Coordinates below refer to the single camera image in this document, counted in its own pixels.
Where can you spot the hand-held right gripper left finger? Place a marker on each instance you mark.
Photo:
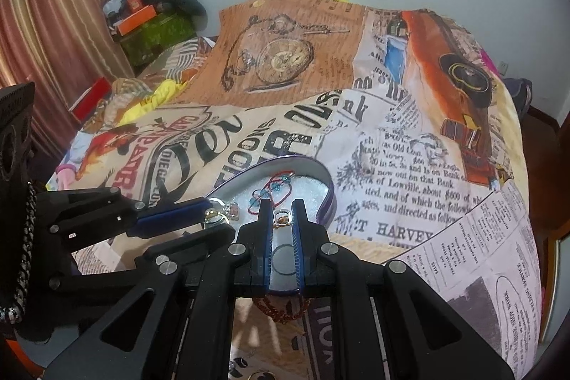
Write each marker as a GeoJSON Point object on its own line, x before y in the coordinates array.
{"type": "Point", "coordinates": [267, 246]}

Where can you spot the green box with orange boxes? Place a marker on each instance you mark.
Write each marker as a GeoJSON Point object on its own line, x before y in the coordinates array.
{"type": "Point", "coordinates": [156, 39]}

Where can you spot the purple heart-shaped tin box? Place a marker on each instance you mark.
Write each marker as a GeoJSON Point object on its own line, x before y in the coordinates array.
{"type": "Point", "coordinates": [307, 193]}

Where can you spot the striped brown curtain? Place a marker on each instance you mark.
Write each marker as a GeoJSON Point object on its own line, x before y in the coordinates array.
{"type": "Point", "coordinates": [53, 19]}

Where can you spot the dark blue bag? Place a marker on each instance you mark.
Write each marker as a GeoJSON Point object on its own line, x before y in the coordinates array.
{"type": "Point", "coordinates": [520, 95]}

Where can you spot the white wall socket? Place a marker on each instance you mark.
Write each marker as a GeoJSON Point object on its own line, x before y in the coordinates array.
{"type": "Point", "coordinates": [503, 66]}

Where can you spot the orange flat box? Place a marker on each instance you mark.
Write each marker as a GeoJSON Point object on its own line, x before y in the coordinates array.
{"type": "Point", "coordinates": [136, 19]}

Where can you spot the red and white box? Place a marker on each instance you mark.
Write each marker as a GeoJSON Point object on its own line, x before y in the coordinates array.
{"type": "Point", "coordinates": [91, 97]}

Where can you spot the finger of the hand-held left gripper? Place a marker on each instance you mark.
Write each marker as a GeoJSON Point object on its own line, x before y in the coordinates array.
{"type": "Point", "coordinates": [173, 216]}
{"type": "Point", "coordinates": [209, 240]}

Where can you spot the yellow cloth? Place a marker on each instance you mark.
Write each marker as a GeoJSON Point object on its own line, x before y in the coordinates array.
{"type": "Point", "coordinates": [151, 101]}

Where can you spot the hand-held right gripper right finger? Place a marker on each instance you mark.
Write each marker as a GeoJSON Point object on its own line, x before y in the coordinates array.
{"type": "Point", "coordinates": [297, 246]}

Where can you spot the newspaper print blanket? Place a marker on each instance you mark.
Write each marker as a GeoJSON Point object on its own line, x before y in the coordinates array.
{"type": "Point", "coordinates": [400, 148]}

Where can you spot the pink gem earring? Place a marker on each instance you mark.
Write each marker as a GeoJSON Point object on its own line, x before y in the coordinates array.
{"type": "Point", "coordinates": [234, 210]}

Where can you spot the small orange box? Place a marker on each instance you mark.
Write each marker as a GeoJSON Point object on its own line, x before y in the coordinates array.
{"type": "Point", "coordinates": [134, 0]}

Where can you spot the striped patchwork cloth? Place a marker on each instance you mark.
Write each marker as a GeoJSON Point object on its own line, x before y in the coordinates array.
{"type": "Point", "coordinates": [187, 55]}

